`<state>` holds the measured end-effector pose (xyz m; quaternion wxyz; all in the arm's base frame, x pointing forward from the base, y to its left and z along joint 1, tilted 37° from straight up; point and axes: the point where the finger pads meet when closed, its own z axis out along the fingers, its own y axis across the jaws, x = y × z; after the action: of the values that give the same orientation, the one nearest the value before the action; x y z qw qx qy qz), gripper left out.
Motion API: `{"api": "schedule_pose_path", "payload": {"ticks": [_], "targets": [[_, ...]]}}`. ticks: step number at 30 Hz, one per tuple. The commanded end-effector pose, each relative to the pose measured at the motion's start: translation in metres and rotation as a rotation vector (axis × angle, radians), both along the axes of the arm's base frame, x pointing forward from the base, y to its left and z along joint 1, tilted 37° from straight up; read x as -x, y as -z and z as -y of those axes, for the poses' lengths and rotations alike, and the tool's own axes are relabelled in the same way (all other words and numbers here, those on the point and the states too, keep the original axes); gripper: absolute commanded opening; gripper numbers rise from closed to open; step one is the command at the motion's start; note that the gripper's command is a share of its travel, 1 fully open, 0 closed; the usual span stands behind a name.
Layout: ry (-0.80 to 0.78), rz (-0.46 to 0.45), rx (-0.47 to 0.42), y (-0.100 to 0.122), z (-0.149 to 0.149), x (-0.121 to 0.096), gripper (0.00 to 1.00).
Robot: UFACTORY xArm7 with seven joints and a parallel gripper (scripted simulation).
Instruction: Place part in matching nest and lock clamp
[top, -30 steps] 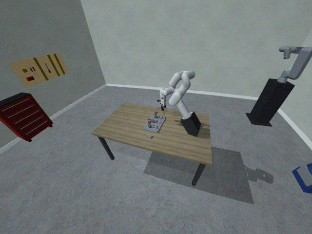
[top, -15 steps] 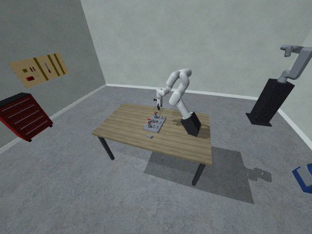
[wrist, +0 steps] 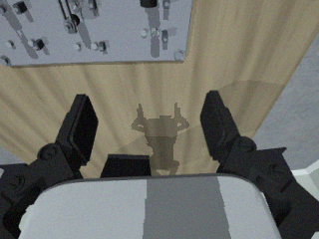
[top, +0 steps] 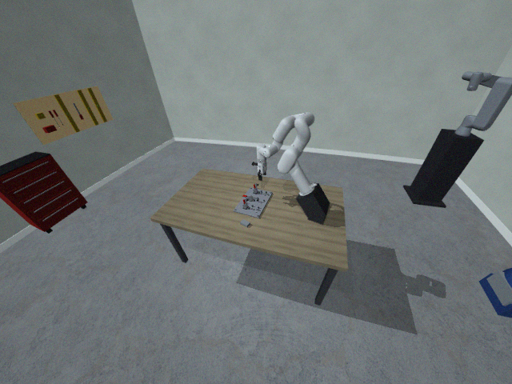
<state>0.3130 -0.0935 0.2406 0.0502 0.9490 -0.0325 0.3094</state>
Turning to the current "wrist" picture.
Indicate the toggle clamp with red handle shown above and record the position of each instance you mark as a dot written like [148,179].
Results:
[72,21]

